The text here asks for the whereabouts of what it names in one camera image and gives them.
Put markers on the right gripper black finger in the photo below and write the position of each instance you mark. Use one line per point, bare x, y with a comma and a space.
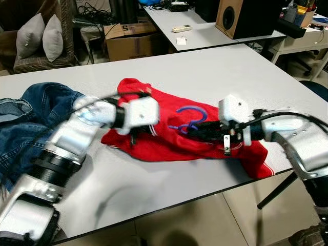
210, 137
210, 128

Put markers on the purple plastic hanger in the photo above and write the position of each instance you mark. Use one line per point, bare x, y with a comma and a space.
197, 108

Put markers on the red polo shirt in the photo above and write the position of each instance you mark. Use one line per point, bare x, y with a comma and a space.
169, 146

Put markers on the blue denim garment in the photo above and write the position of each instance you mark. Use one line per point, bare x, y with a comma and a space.
31, 113

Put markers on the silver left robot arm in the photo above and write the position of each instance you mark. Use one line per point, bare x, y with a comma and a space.
66, 143

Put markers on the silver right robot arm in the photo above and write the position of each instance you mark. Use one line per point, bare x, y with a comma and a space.
297, 148

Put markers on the black metal table leg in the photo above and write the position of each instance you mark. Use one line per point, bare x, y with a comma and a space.
277, 190

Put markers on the dark blue round stool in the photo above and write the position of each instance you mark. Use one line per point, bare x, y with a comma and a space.
315, 89

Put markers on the small white card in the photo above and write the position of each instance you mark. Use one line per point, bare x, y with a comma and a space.
181, 41

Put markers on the open brown cardboard box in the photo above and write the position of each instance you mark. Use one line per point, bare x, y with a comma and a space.
133, 46

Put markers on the white remote control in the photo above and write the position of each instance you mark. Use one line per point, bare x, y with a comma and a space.
181, 28

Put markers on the white side desk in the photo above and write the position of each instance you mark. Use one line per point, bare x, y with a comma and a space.
307, 43

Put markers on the wooden black speaker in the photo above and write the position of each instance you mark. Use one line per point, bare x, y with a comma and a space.
248, 19

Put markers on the black soundbar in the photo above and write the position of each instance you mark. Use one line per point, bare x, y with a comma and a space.
292, 28

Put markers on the grey pillow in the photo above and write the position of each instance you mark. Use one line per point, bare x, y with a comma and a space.
54, 38
29, 36

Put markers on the desk organiser with pens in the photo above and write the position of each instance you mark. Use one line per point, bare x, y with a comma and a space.
302, 18

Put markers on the blue plastic bag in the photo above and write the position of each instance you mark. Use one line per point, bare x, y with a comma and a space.
152, 2

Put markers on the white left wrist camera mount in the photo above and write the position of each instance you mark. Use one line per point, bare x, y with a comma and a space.
141, 113

